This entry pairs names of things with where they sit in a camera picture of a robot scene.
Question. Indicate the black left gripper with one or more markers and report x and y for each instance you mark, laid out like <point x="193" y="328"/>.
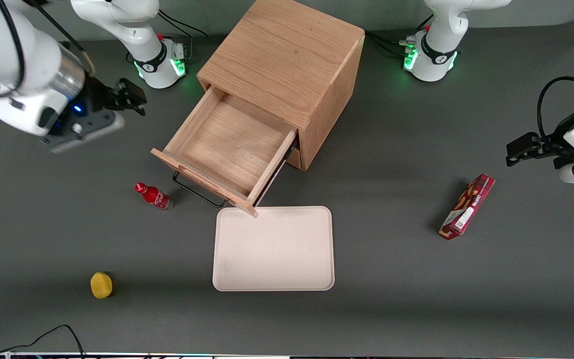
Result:
<point x="555" y="141"/>

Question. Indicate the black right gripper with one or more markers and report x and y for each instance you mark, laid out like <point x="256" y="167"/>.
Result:
<point x="98" y="94"/>

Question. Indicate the wooden drawer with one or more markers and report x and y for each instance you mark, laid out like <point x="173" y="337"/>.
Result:
<point x="294" y="157"/>
<point x="227" y="144"/>

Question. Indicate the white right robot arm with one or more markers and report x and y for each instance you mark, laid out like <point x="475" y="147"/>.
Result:
<point x="8" y="50"/>

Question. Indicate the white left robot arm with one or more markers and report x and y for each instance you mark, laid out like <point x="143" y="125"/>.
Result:
<point x="441" y="45"/>

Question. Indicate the red snack box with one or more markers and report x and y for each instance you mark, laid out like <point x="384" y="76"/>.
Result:
<point x="469" y="207"/>

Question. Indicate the red soda bottle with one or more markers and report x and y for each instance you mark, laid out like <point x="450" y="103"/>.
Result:
<point x="155" y="197"/>

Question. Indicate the wooden oak cabinet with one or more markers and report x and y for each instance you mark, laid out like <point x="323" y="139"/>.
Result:
<point x="287" y="55"/>

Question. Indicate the yellow sponge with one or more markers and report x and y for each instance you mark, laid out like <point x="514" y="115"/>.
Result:
<point x="101" y="285"/>

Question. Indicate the beige plastic tray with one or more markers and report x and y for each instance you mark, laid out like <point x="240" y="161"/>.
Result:
<point x="273" y="248"/>

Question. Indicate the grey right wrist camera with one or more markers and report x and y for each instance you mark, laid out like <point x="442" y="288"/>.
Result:
<point x="92" y="130"/>

